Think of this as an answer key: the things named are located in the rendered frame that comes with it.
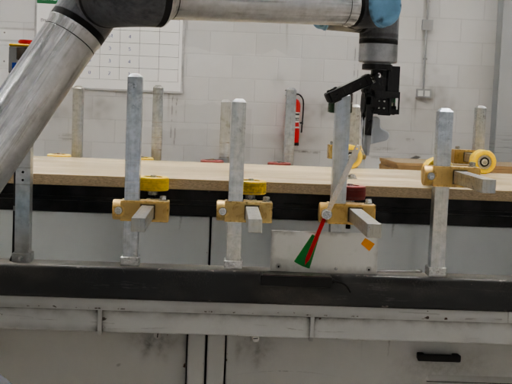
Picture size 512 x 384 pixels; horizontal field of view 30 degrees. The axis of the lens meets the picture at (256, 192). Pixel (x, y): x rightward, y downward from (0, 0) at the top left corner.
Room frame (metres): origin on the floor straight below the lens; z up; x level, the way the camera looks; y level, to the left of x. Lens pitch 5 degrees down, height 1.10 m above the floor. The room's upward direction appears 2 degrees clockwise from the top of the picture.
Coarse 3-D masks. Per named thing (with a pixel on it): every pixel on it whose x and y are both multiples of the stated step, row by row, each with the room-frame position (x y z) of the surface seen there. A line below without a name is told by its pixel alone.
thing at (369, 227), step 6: (354, 210) 2.25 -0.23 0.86; (360, 210) 2.25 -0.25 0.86; (354, 216) 2.20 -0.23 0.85; (360, 216) 2.12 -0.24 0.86; (366, 216) 2.13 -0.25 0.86; (354, 222) 2.19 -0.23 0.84; (360, 222) 2.10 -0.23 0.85; (366, 222) 2.01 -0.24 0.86; (372, 222) 2.02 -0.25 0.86; (378, 222) 2.02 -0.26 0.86; (360, 228) 2.09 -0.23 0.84; (366, 228) 2.01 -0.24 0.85; (372, 228) 2.00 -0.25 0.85; (378, 228) 2.00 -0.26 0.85; (366, 234) 2.00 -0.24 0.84; (372, 234) 2.00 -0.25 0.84; (378, 234) 2.00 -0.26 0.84
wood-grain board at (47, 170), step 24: (48, 168) 2.65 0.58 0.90; (72, 168) 2.68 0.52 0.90; (96, 168) 2.72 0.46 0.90; (120, 168) 2.76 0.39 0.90; (144, 168) 2.80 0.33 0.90; (168, 168) 2.84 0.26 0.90; (192, 168) 2.88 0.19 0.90; (216, 168) 2.92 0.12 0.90; (264, 168) 3.01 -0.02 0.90; (288, 168) 3.06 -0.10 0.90; (312, 168) 3.11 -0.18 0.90; (360, 168) 3.21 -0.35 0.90; (288, 192) 2.49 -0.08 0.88; (312, 192) 2.49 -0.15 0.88; (384, 192) 2.50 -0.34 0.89; (408, 192) 2.50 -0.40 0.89; (456, 192) 2.51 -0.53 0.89; (504, 192) 2.51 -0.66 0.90
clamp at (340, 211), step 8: (320, 208) 2.30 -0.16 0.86; (336, 208) 2.29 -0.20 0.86; (344, 208) 2.30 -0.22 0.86; (352, 208) 2.30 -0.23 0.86; (360, 208) 2.30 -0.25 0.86; (368, 208) 2.30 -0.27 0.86; (320, 216) 2.30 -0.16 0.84; (336, 216) 2.29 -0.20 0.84; (344, 216) 2.30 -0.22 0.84; (344, 224) 2.30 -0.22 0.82; (352, 224) 2.30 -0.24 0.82
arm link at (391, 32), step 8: (392, 24) 2.21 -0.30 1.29; (368, 32) 2.21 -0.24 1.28; (376, 32) 2.20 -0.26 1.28; (384, 32) 2.20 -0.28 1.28; (392, 32) 2.21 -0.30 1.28; (360, 40) 2.23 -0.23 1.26; (368, 40) 2.21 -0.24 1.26; (376, 40) 2.20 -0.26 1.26; (384, 40) 2.20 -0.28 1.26; (392, 40) 2.21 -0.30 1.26
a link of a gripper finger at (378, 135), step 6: (378, 120) 2.22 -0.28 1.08; (378, 126) 2.22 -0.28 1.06; (372, 132) 2.22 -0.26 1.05; (378, 132) 2.22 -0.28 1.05; (384, 132) 2.22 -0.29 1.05; (366, 138) 2.22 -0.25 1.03; (372, 138) 2.22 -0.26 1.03; (378, 138) 2.22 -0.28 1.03; (384, 138) 2.22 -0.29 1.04; (366, 144) 2.22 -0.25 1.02; (366, 150) 2.23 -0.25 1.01
